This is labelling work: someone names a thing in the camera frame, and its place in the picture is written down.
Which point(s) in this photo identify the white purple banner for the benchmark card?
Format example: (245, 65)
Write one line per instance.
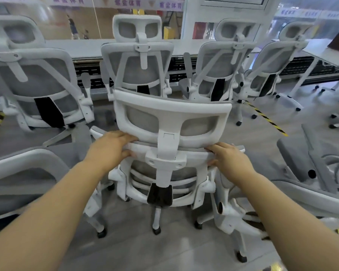
(118, 2)

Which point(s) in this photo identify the person's left thumb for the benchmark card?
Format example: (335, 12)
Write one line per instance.
(129, 154)

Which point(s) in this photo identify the long white window counter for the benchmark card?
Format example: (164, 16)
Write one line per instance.
(87, 47)

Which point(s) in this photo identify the person's left hand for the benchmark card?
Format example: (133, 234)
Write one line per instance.
(107, 149)

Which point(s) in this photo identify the person's left forearm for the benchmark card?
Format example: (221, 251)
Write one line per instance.
(50, 211)

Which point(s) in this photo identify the person's right forearm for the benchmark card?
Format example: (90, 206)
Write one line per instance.
(288, 220)

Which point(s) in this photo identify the white grey mesh office chair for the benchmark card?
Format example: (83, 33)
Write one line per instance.
(276, 57)
(214, 62)
(36, 78)
(138, 60)
(22, 169)
(169, 110)
(305, 191)

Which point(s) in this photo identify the person's right hand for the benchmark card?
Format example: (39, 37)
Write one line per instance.
(234, 162)

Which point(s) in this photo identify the black radiator grille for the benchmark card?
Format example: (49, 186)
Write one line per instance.
(180, 69)

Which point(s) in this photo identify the yellow standing sign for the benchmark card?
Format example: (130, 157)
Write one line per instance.
(167, 32)

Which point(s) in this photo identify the white desk with wheeled legs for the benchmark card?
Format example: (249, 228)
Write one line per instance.
(320, 53)

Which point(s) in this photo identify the person's right thumb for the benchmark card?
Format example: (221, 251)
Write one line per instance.
(213, 162)

